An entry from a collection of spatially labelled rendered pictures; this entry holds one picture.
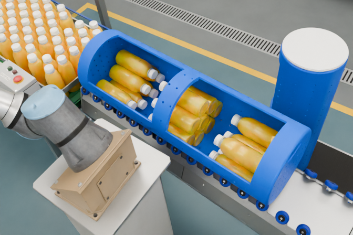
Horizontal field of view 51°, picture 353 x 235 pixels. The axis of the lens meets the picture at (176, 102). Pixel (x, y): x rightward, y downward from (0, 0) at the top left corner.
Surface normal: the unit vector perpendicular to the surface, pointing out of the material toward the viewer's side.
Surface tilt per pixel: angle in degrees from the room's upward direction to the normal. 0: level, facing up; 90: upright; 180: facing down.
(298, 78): 90
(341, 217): 0
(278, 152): 23
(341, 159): 0
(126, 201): 0
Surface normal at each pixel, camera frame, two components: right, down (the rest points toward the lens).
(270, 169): -0.49, -0.03
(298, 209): -0.07, -0.64
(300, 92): -0.44, 0.71
